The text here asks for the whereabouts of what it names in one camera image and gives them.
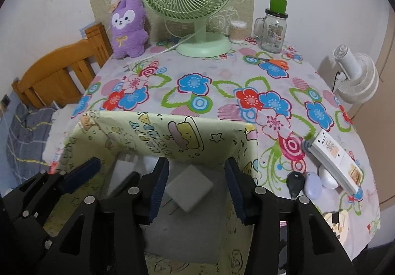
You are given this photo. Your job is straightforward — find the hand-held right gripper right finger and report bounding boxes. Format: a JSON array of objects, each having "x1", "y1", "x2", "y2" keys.
[{"x1": 225, "y1": 158, "x2": 355, "y2": 275}]

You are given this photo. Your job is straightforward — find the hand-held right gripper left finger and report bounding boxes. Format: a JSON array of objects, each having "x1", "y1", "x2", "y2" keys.
[{"x1": 39, "y1": 158, "x2": 170, "y2": 275}]

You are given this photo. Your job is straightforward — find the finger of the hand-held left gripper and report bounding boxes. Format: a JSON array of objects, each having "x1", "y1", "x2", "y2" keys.
[
  {"x1": 103, "y1": 171, "x2": 140, "y2": 201},
  {"x1": 6, "y1": 158, "x2": 102, "y2": 251}
]

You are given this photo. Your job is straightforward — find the white wall plug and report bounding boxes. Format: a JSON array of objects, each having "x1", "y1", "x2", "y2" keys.
[{"x1": 108, "y1": 153, "x2": 145, "y2": 195}]

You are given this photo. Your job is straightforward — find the white square charger adapter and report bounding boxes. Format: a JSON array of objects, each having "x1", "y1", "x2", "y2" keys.
[{"x1": 167, "y1": 165, "x2": 214, "y2": 212}]

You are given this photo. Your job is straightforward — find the yellow cartoon fabric storage box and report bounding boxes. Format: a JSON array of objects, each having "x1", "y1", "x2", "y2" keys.
[{"x1": 59, "y1": 110, "x2": 258, "y2": 275}]

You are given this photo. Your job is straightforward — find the black car key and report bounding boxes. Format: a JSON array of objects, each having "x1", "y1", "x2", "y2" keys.
[{"x1": 286, "y1": 171, "x2": 306, "y2": 200}]

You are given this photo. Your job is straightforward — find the pale lavender oval gadget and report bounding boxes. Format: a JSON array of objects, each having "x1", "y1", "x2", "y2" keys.
[{"x1": 303, "y1": 172, "x2": 323, "y2": 200}]

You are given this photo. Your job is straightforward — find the white oval gadget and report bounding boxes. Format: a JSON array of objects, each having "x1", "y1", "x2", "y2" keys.
[{"x1": 318, "y1": 165, "x2": 340, "y2": 189}]

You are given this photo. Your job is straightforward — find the beige cartoon clip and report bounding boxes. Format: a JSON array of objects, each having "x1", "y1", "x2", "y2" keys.
[{"x1": 322, "y1": 210, "x2": 349, "y2": 245}]

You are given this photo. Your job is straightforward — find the grey plaid blanket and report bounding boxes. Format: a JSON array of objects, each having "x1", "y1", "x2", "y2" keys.
[{"x1": 0, "y1": 100, "x2": 58, "y2": 195}]

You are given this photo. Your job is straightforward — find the wooden bed headboard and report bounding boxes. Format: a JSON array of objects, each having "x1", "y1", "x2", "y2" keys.
[{"x1": 12, "y1": 22, "x2": 113, "y2": 109}]

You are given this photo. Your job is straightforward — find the floral tablecloth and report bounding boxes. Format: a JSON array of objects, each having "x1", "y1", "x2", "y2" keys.
[{"x1": 43, "y1": 37, "x2": 381, "y2": 275}]

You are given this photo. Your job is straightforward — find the purple plush rabbit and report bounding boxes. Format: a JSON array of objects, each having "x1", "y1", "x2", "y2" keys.
[{"x1": 109, "y1": 0, "x2": 149, "y2": 60}]

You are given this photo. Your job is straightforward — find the beige wardrobe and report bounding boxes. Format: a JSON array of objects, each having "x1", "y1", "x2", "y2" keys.
[{"x1": 349, "y1": 56, "x2": 395, "y2": 208}]

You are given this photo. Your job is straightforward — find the clear cotton swab container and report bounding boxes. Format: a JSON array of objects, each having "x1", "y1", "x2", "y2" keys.
[{"x1": 229, "y1": 20, "x2": 248, "y2": 45}]

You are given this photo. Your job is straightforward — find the glass jar with green lid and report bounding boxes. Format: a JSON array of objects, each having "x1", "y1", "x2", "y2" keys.
[{"x1": 254, "y1": 0, "x2": 289, "y2": 54}]

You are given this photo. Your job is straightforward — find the white standing fan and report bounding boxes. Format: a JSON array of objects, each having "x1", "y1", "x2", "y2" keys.
[{"x1": 332, "y1": 44, "x2": 379, "y2": 105}]

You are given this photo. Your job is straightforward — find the orange handled scissors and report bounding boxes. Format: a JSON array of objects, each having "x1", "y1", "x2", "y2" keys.
[{"x1": 246, "y1": 55, "x2": 290, "y2": 71}]

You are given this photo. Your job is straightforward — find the white fan cable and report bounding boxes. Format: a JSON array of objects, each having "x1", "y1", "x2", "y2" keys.
[{"x1": 148, "y1": 36, "x2": 198, "y2": 58}]

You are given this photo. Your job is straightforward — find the black fan cable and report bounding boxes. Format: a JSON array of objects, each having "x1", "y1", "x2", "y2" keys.
[{"x1": 332, "y1": 69, "x2": 343, "y2": 92}]

